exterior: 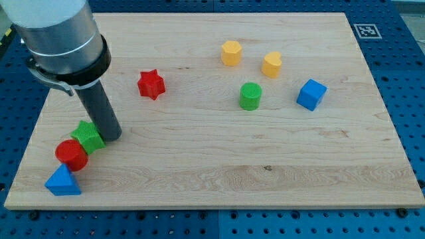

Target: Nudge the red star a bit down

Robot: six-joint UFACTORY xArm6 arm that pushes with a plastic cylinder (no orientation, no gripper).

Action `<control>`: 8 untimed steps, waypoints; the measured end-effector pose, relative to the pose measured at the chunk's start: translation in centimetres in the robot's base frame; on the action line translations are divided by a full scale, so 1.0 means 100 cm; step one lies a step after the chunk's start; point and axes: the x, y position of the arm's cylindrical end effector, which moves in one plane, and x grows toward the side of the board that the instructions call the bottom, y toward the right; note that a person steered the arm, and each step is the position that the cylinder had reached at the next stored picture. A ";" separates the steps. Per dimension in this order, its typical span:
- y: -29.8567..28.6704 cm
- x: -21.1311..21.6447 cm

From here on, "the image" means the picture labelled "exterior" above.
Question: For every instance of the black pusher rod tool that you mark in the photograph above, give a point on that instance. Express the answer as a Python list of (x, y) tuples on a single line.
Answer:
[(100, 111)]

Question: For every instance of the red star block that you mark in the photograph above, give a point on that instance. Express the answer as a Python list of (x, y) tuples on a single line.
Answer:
[(151, 84)]

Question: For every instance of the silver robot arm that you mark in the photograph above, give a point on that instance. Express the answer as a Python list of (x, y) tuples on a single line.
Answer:
[(68, 53)]

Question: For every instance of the green star block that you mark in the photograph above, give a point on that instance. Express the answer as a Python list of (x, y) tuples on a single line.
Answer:
[(88, 136)]

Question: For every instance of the red cylinder block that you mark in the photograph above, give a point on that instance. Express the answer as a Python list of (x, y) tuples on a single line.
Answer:
[(72, 154)]

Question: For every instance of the blue triangle block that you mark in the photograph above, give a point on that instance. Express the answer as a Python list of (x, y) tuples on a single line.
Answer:
[(63, 182)]

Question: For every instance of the wooden board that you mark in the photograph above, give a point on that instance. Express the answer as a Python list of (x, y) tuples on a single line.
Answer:
[(194, 147)]

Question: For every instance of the yellow hexagon block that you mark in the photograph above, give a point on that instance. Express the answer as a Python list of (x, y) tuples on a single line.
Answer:
[(231, 53)]

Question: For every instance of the green cylinder block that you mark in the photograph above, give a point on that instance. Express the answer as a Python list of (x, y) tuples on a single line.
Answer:
[(250, 95)]

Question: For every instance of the yellow heart block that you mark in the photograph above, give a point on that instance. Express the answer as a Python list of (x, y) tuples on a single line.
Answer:
[(272, 64)]

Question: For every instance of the blue cube block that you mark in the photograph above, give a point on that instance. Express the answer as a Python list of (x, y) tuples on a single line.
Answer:
[(311, 94)]

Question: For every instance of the white fiducial marker tag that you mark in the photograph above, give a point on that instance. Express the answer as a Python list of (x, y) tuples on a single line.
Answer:
[(367, 31)]

